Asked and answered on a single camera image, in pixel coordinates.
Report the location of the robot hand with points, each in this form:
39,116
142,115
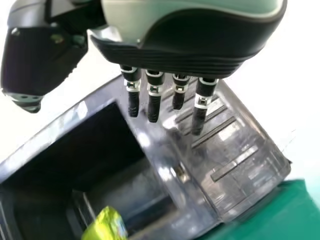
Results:
195,37

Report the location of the yellow-green biscuit packet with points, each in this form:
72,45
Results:
107,225

